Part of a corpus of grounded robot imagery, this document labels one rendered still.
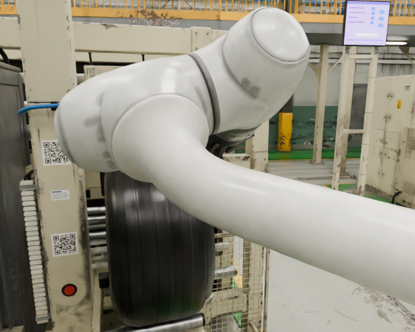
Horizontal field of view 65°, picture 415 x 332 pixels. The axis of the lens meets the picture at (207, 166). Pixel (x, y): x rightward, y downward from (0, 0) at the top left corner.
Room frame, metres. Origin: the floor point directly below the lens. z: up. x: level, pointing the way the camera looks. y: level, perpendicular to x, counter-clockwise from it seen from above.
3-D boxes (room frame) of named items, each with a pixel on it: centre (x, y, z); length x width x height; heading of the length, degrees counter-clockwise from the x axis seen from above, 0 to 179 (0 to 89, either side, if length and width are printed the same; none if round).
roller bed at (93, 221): (1.40, 0.54, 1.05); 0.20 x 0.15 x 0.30; 107
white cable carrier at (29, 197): (0.96, 0.54, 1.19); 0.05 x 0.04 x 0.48; 17
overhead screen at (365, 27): (4.52, -2.05, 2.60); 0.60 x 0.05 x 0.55; 96
